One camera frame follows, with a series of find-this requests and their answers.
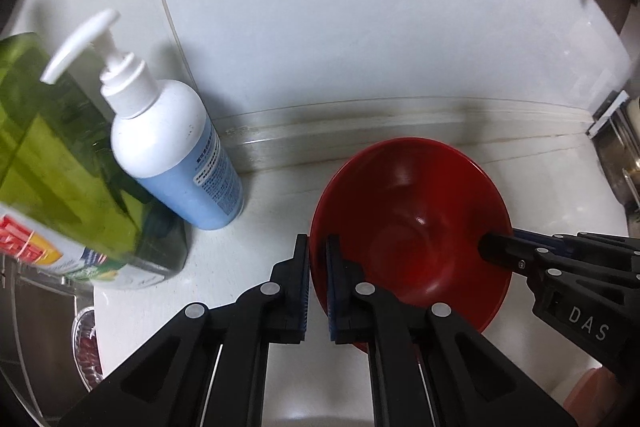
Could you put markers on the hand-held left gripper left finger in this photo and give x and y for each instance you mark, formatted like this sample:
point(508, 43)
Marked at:
point(301, 302)

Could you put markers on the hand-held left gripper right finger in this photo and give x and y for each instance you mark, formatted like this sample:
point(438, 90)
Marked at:
point(331, 297)

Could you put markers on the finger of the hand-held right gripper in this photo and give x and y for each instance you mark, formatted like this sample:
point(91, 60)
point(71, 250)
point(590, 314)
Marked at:
point(505, 249)
point(600, 244)

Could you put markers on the red bowl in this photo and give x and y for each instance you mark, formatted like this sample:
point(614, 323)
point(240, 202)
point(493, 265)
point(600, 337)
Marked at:
point(400, 217)

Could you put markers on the person's right hand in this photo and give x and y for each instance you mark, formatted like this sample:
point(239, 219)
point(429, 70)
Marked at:
point(590, 402)

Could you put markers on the large steel pot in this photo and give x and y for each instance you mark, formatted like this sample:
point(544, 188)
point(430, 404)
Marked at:
point(620, 152)

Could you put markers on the white and blue pump bottle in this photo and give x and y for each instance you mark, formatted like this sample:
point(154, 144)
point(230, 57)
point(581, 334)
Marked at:
point(170, 142)

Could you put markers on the steel colander of red fruit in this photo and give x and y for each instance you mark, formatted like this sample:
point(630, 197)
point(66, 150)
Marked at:
point(85, 347)

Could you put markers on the stainless steel sink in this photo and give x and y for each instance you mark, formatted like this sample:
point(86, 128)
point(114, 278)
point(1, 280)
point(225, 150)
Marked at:
point(40, 332)

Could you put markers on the green dish soap bottle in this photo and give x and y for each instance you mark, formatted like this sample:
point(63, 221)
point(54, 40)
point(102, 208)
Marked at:
point(50, 147)

